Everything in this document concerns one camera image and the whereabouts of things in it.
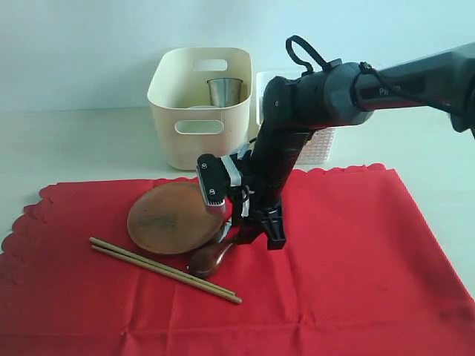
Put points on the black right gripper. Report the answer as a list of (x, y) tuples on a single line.
[(264, 170)]

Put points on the dark wooden spoon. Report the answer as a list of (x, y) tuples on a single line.
[(205, 262)]

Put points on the wooden chopstick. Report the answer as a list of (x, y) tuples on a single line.
[(103, 245), (222, 294)]

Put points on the brown round plate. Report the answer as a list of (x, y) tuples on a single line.
[(172, 219)]

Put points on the stainless steel cup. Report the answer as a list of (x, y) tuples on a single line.
[(224, 91)]

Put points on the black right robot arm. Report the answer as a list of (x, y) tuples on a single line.
[(332, 94)]

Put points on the steel table knife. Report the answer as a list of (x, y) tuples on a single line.
[(223, 232)]

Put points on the white perforated plastic basket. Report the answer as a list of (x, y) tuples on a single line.
[(317, 150)]

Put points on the red scalloped table cloth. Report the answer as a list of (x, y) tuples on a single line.
[(361, 274)]

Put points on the cream plastic bin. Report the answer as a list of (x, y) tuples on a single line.
[(179, 83)]

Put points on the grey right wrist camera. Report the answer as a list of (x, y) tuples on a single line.
[(220, 180)]

